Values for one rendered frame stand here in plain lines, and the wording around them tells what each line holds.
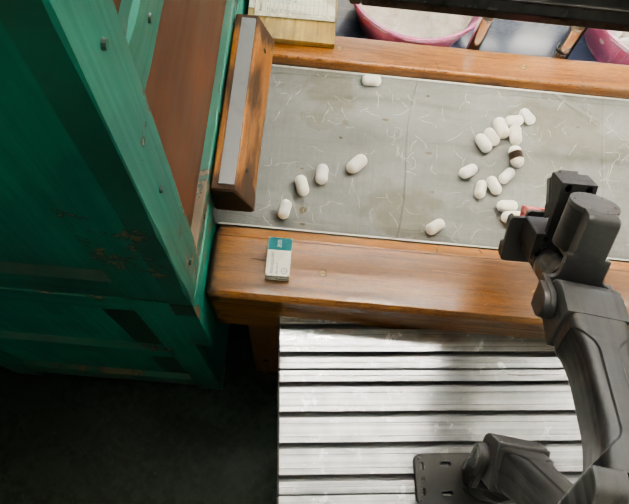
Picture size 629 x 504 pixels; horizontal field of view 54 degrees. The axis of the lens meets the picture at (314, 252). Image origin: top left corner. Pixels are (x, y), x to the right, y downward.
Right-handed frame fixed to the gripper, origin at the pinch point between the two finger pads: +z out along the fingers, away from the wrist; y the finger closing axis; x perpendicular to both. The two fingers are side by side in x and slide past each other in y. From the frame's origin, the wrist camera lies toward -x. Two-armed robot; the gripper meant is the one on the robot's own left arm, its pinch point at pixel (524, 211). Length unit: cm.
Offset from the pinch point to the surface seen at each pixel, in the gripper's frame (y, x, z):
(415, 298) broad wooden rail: 14.6, 12.3, -6.6
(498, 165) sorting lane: 0.9, -1.5, 13.9
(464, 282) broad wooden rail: 7.4, 10.3, -4.2
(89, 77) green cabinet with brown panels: 45, -27, -47
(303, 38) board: 34.6, -16.1, 25.5
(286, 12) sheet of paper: 38, -19, 29
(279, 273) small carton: 34.6, 10.0, -6.9
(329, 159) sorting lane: 28.5, -0.4, 12.4
